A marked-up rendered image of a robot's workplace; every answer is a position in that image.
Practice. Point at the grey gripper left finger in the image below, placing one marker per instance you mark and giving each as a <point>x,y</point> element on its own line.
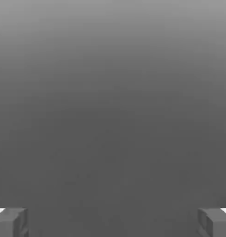
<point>9,224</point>

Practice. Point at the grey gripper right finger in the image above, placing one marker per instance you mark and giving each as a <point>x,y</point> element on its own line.
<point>216,224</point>

